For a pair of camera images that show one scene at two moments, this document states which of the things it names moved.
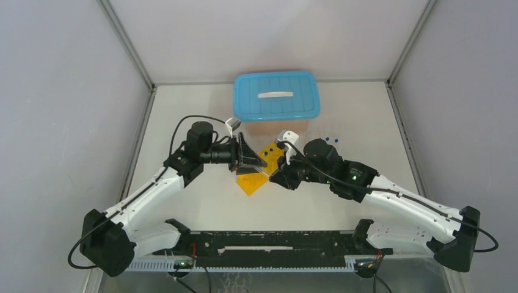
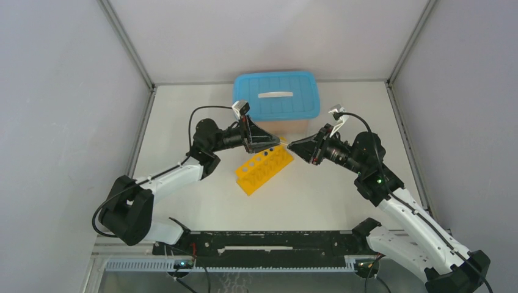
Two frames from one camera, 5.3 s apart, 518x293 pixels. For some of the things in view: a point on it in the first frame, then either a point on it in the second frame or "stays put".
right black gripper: (284, 176) -> (313, 148)
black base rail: (277, 248) stays put
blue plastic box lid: (276, 96) stays put
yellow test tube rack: (250, 183) stays put
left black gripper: (242, 158) -> (253, 138)
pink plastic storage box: (270, 130) stays put
